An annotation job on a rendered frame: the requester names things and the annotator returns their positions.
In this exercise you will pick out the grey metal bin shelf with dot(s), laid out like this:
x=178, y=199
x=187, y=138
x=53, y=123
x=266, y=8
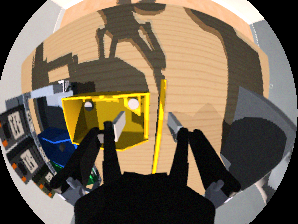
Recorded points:
x=50, y=113

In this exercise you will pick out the blue open bin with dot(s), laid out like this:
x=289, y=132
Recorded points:
x=49, y=140

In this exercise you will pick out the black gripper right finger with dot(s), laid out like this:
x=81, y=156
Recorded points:
x=219, y=184

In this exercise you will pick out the orange-yellow long bar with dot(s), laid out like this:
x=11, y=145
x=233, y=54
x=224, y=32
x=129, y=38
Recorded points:
x=160, y=122

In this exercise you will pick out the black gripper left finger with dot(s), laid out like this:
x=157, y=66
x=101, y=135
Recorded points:
x=69, y=181

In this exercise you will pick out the yellow bin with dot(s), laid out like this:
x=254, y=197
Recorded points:
x=79, y=121

